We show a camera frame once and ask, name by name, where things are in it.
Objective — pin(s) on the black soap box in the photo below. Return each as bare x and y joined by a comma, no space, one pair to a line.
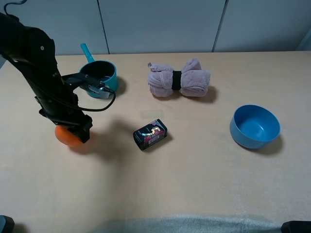
150,134

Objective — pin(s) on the blue plastic bowl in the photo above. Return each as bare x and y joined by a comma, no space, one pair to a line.
254,127

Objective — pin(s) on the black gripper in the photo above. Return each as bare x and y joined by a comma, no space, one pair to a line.
76,121

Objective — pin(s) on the orange fruit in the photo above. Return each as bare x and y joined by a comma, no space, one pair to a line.
66,137

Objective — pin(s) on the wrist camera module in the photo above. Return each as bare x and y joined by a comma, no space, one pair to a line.
94,86

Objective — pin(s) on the teal saucepan with handle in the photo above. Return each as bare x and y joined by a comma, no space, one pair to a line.
104,70

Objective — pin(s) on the pink rolled towel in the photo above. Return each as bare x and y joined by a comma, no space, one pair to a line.
190,81

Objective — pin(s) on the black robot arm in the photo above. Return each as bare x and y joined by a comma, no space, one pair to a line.
32,53

